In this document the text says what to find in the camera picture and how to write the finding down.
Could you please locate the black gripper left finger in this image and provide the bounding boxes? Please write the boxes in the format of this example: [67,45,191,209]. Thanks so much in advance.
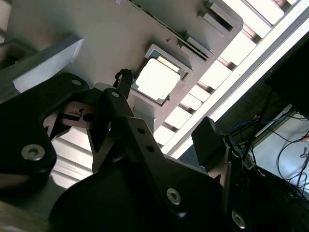
[0,69,188,217]

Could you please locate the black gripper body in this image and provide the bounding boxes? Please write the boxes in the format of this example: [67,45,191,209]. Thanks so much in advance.
[48,154,309,232]

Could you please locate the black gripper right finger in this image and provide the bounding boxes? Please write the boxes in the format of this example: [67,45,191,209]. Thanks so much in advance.
[192,116,247,230]

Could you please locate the silver CPU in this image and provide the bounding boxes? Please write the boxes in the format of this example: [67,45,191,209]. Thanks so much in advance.
[133,57,182,100]

